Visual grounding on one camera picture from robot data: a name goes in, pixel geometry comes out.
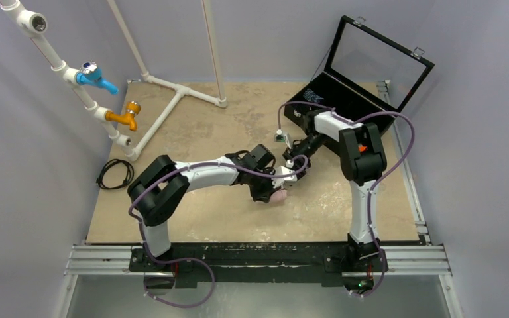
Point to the white PVC pipe frame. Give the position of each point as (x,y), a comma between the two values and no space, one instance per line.
(34,25)

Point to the dark patterned rolled sock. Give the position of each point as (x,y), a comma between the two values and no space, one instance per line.
(311,96)

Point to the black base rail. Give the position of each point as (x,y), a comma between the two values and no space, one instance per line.
(324,263)

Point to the aluminium frame rails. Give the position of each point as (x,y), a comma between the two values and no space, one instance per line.
(318,207)

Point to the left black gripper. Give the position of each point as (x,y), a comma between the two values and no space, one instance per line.
(264,195)

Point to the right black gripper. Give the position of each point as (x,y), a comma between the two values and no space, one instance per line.
(291,155)

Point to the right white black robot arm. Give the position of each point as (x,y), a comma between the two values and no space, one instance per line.
(362,161)

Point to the blue faucet tap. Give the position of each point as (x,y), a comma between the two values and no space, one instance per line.
(91,74)

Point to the orange faucet tap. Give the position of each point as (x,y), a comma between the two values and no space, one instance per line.
(132,109)

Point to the pink underwear navy trim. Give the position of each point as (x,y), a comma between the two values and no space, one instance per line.
(278,196)

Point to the black box with glass lid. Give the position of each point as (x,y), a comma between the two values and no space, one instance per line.
(364,72)

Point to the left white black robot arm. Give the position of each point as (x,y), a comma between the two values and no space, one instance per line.
(163,184)

